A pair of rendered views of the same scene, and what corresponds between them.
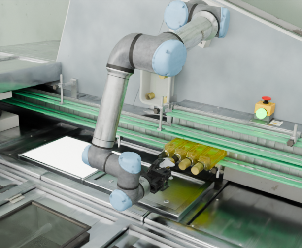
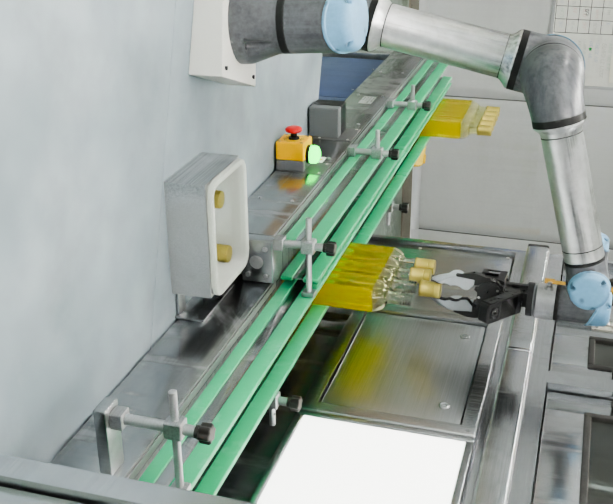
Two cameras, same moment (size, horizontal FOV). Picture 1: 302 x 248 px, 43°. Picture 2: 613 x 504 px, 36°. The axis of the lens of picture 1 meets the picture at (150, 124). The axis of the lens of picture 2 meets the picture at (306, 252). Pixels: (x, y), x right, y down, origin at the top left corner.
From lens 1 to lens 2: 2.68 m
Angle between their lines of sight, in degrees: 94
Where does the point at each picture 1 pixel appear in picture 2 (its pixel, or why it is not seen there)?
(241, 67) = (256, 98)
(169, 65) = not seen: hidden behind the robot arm
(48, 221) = not seen: outside the picture
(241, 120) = (320, 180)
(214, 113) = (304, 199)
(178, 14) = (362, 14)
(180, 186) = (399, 331)
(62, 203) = (551, 468)
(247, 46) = not seen: hidden behind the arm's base
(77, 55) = (4, 348)
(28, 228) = not seen: outside the picture
